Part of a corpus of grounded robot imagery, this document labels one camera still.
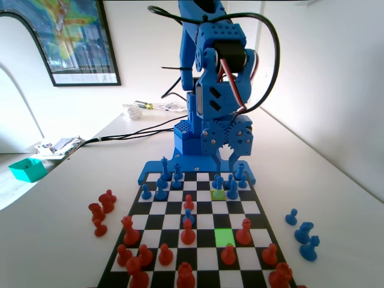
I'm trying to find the blue queen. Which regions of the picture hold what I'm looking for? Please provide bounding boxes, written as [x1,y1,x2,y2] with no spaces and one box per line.
[211,175,226,200]

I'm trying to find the black and white chessboard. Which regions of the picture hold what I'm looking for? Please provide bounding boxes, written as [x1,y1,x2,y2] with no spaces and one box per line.
[95,171,301,288]

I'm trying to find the printed paper sheets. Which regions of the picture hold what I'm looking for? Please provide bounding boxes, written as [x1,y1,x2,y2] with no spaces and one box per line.
[152,101,187,113]

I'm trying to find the blue king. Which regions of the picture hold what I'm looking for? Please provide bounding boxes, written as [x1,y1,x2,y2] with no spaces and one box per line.
[160,156,170,181]

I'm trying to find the black zip tie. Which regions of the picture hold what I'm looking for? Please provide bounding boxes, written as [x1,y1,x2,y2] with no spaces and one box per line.
[161,66,193,73]

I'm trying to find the crumpled white plastic bag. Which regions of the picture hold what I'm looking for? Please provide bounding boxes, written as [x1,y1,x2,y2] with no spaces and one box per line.
[121,103,144,121]

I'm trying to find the red bishop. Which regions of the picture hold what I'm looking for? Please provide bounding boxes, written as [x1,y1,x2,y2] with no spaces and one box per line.
[235,218,253,245]

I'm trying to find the red knight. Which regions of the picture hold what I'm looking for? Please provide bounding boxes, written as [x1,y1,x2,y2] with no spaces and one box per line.
[88,202,106,223]
[98,193,114,214]

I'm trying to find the red queen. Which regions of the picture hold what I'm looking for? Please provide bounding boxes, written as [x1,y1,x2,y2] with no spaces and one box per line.
[120,215,141,245]

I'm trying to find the pile of paper packets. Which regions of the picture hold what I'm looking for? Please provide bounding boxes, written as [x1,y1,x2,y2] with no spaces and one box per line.
[34,136,86,160]

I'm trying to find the red king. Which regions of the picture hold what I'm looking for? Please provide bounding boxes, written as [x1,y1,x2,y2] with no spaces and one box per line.
[125,256,150,288]

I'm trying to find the framed map poster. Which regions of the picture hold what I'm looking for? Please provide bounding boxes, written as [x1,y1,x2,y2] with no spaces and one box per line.
[0,0,122,88]

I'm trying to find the teal plastic box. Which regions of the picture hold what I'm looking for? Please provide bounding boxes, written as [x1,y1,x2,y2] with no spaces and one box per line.
[8,158,49,184]

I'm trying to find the red white black servo wires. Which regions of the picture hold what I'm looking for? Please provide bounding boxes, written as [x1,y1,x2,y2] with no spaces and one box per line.
[217,49,259,116]

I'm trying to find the thin black cable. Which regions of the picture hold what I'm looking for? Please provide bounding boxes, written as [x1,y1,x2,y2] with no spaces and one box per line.
[161,76,188,101]
[64,116,188,158]
[64,127,176,158]

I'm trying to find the thick black cable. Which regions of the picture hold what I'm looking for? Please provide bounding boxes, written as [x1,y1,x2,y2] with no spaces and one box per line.
[147,5,281,113]

